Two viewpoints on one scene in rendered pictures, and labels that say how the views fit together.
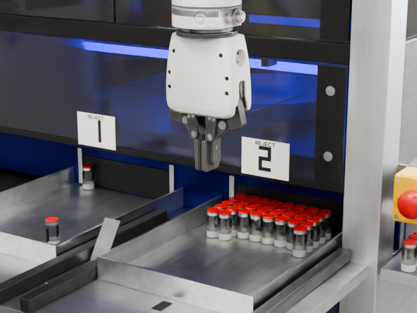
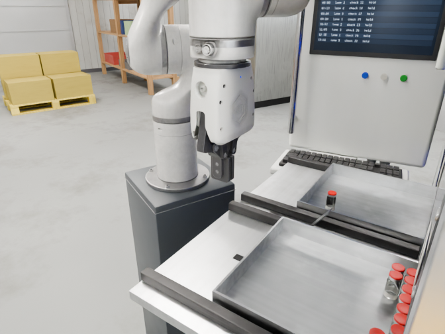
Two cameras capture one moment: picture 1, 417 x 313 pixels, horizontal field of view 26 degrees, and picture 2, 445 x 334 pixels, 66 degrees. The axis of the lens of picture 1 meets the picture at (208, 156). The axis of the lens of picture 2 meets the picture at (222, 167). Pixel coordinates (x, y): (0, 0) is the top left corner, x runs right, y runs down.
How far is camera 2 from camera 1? 1.20 m
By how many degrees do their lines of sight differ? 85
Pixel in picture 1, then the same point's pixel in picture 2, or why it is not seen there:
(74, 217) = (389, 213)
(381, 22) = not seen: outside the picture
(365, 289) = not seen: outside the picture
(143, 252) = (329, 245)
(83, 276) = (269, 219)
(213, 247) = (363, 287)
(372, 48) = not seen: outside the picture
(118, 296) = (254, 239)
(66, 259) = (292, 210)
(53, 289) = (245, 209)
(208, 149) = (214, 162)
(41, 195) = (426, 197)
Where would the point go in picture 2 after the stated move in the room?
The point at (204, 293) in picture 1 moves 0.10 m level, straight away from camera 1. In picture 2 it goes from (236, 270) to (293, 271)
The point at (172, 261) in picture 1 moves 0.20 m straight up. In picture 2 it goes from (322, 262) to (336, 166)
